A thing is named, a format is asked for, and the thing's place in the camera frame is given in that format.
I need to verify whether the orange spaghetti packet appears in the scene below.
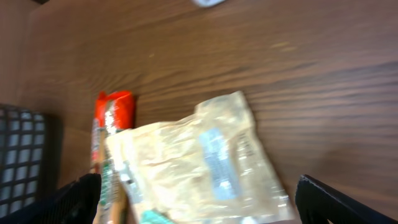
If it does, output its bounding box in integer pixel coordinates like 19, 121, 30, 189
90, 90, 134, 224

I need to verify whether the grey plastic mesh basket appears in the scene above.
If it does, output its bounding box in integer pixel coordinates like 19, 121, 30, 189
1, 104, 63, 218

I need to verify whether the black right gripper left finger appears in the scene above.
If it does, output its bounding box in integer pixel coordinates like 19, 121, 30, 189
1, 173, 101, 224

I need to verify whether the white barcode scanner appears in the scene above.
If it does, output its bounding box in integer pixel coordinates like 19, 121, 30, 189
192, 0, 226, 8

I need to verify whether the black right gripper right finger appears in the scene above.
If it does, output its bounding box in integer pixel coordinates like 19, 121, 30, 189
295, 175, 397, 224

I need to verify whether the clear plastic pouch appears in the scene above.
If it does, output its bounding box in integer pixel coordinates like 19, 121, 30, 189
106, 91, 294, 223

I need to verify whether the teal snack wrapper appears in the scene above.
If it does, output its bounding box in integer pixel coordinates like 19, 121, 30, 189
139, 210, 174, 224

